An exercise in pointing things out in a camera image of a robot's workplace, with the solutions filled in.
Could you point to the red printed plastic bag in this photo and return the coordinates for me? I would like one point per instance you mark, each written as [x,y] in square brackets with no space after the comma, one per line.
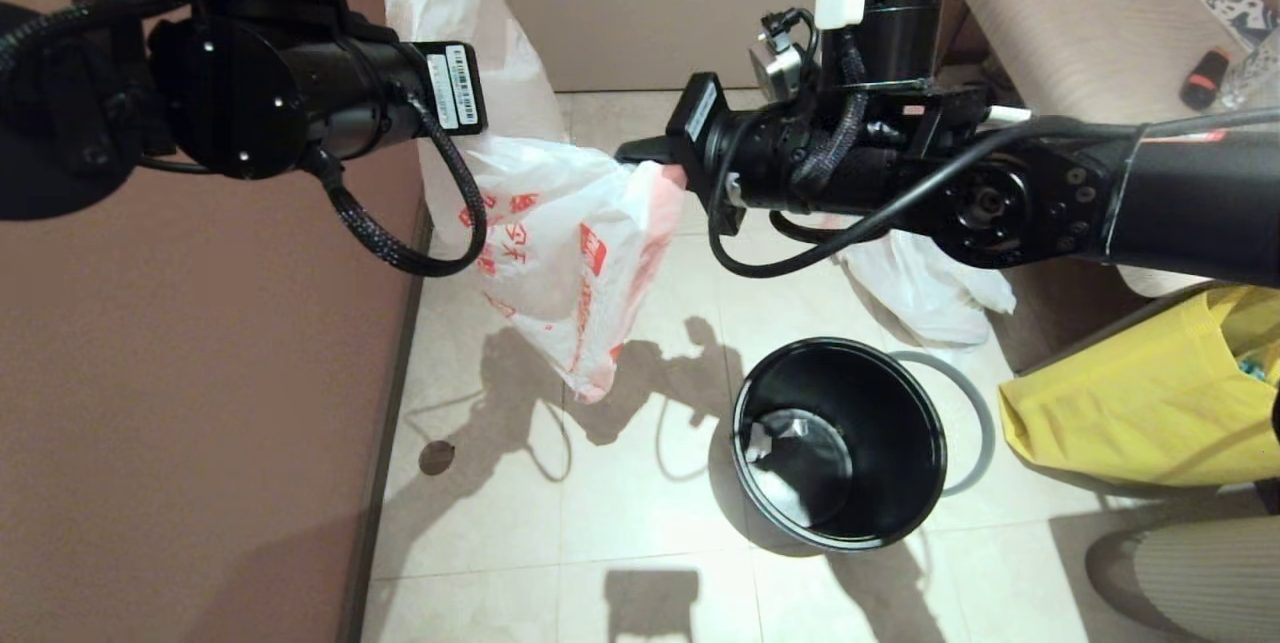
[560,253]

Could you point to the black trash bin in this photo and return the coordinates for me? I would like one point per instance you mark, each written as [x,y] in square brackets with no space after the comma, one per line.
[890,483]

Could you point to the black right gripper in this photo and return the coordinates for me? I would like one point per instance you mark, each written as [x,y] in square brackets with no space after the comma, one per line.
[780,153]

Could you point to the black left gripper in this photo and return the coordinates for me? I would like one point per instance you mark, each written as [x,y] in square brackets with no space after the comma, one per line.
[390,93]

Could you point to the beige wood grain table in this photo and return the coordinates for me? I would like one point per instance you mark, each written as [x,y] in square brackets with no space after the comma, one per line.
[1080,13]

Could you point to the grey ribbed round object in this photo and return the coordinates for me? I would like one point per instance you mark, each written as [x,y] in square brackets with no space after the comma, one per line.
[1190,583]

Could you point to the blue white booklet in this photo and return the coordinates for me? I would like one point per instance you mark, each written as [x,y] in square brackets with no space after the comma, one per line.
[1230,1]

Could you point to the white plastic bag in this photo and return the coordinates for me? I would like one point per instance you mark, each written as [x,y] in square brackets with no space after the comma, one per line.
[930,298]

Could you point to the yellow bag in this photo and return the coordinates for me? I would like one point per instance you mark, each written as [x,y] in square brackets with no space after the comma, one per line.
[1130,403]

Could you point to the small round grey floor disc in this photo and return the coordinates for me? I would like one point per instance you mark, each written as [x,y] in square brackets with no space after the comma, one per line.
[437,457]

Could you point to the black red small device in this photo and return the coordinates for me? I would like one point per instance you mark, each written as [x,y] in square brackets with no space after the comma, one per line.
[1205,80]

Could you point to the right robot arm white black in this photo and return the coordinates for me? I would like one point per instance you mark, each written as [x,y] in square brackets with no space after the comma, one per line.
[1150,193]

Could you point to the white door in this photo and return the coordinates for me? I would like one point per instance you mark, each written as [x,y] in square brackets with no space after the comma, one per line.
[700,3]

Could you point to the large clear glass jar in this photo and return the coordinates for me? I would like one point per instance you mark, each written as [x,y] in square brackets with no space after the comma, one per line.
[1258,73]

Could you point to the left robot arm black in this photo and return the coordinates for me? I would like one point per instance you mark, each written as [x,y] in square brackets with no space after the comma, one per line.
[220,93]

